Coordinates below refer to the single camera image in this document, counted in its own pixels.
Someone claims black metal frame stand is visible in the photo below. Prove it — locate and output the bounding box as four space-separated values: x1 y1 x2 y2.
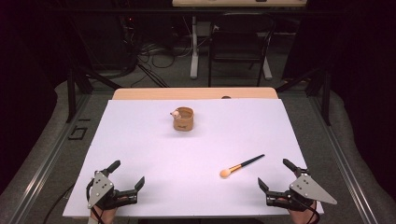
65 66 123 124
275 66 332 127

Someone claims person's right hand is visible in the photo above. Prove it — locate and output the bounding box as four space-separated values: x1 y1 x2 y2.
287 202 318 224

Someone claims white table mat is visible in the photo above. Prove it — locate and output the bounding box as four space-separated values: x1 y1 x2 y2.
62 98 325 218

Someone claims person's left hand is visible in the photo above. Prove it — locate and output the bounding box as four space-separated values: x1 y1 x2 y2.
90 205 119 224

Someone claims black folding chair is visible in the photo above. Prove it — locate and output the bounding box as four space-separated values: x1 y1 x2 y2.
207 12 276 88

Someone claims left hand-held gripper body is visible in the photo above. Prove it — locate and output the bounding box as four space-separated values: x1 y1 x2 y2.
86 169 138 210

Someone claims black floor cable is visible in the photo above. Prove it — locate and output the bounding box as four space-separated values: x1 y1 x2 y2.
42 182 77 224

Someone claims white-legged desk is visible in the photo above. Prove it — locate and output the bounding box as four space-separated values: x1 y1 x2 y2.
171 0 308 81

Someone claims black-handled makeup brush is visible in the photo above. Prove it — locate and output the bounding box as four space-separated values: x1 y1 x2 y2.
219 153 266 179

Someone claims bundle of floor cables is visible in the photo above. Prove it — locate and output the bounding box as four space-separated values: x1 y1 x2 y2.
130 36 194 89

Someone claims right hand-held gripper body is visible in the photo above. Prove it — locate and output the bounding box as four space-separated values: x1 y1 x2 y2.
265 173 338 213

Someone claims aluminium floor rail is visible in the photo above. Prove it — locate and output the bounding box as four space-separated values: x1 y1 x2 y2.
309 92 380 224
8 92 92 224

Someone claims tan bag-shaped brush holder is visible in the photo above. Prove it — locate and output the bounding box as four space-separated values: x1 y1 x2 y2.
169 106 195 133

